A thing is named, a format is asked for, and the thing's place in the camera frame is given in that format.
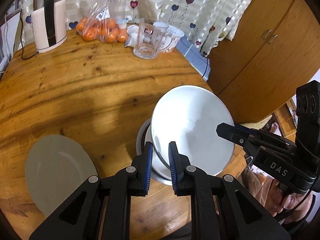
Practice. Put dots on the grey round plate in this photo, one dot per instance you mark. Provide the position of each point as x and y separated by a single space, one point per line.
57 170

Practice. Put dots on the plastic bag of tangerines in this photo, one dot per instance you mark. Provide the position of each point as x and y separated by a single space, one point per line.
110 33

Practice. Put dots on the white electric kettle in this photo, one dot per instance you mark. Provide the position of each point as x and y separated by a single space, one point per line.
42 35

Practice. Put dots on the crumpled white creamer cup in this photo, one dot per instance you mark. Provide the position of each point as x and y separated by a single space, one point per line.
132 30

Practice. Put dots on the white ceramic bowl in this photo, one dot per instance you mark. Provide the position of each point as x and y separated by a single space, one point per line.
161 167
190 120

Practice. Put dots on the person's right hand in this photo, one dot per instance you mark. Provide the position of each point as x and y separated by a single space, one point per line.
297 202

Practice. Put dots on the small creamer cup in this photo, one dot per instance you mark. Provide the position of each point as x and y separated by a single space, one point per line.
122 25
129 42

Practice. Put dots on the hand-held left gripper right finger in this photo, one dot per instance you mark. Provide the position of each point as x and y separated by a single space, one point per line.
172 170

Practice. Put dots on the wooden cabinet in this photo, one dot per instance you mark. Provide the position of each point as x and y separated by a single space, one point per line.
262 67

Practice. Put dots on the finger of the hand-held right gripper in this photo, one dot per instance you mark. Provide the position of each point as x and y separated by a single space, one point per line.
230 131
272 138

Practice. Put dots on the blue checked cloth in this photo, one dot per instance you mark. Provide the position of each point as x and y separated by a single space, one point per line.
195 57

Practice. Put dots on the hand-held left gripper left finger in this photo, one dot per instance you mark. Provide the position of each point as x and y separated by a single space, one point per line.
147 170

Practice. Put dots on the person's peach clothing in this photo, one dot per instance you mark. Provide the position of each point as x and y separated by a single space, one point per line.
265 195

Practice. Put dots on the clear glass mug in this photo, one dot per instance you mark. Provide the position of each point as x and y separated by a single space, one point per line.
145 45

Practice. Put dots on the heart print curtain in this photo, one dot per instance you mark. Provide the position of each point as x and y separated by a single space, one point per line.
162 0

